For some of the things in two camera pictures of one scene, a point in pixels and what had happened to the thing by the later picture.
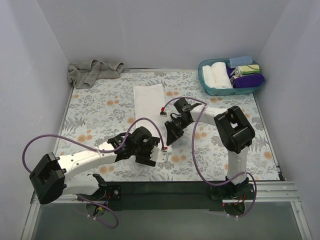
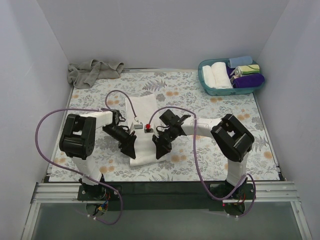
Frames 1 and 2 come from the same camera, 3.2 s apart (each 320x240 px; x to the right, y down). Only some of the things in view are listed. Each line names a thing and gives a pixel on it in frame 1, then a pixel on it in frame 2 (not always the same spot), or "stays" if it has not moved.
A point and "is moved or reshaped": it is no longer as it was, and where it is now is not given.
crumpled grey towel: x=82 y=75 stays
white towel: x=221 y=75 stays
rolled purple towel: x=249 y=80 stays
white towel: x=149 y=103 is moved or reshaped
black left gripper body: x=146 y=155 to x=127 y=138
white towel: x=208 y=76 stays
